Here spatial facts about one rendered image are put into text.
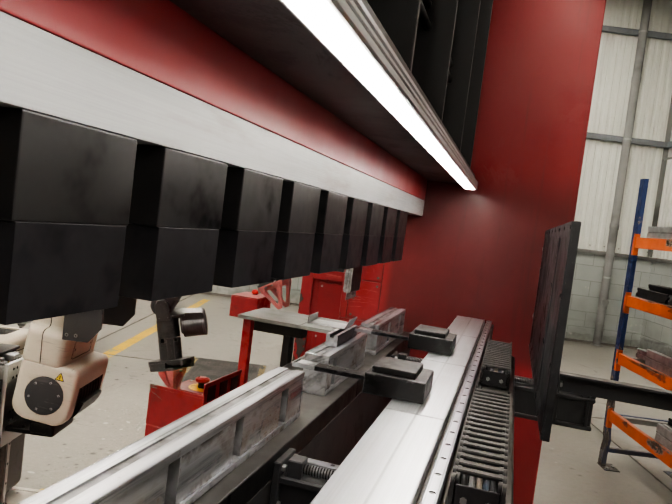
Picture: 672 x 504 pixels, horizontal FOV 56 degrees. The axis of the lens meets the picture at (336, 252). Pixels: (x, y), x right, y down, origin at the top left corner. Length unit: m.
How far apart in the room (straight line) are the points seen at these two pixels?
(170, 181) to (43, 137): 0.19
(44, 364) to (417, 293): 1.38
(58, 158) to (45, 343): 1.31
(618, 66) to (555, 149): 7.31
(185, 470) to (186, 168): 0.41
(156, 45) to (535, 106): 2.00
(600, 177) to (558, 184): 7.02
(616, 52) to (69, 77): 9.43
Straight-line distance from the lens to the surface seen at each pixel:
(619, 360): 4.17
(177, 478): 0.90
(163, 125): 0.69
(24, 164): 0.54
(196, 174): 0.75
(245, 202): 0.88
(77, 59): 0.58
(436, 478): 0.83
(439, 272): 2.51
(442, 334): 1.61
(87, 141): 0.59
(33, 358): 1.87
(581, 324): 9.53
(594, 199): 9.46
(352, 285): 1.66
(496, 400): 1.04
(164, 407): 1.70
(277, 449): 1.16
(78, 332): 1.78
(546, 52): 2.59
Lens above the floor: 1.29
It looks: 3 degrees down
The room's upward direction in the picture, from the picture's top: 7 degrees clockwise
